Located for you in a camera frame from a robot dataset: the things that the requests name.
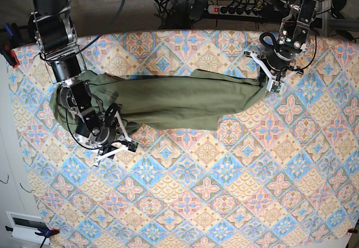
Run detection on blue clamp left edge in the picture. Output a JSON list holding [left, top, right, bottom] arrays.
[[1, 23, 20, 68]]

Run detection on orange clamp bottom left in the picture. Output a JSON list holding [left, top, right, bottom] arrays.
[[5, 226, 60, 238]]

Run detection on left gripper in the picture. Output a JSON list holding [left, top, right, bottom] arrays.
[[259, 33, 297, 76]]

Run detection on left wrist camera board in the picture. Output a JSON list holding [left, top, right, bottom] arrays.
[[266, 79, 283, 95]]

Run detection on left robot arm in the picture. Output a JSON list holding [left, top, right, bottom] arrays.
[[259, 0, 321, 78]]

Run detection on olive green t-shirt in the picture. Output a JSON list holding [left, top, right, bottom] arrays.
[[49, 68, 267, 132]]

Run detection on tangled black cables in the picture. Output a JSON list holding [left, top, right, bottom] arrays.
[[153, 0, 208, 30]]

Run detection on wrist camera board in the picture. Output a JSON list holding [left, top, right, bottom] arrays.
[[125, 140, 139, 153], [266, 79, 283, 95]]

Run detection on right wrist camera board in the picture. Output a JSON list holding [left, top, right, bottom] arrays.
[[125, 140, 139, 153]]

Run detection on white power strip red switch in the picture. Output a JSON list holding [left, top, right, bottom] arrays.
[[207, 5, 260, 17]]

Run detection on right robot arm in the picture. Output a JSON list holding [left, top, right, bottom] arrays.
[[31, 0, 126, 149]]

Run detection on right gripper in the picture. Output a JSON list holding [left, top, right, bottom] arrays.
[[74, 103, 123, 149]]

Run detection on patterned tile tablecloth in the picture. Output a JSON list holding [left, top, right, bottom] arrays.
[[7, 38, 358, 247]]

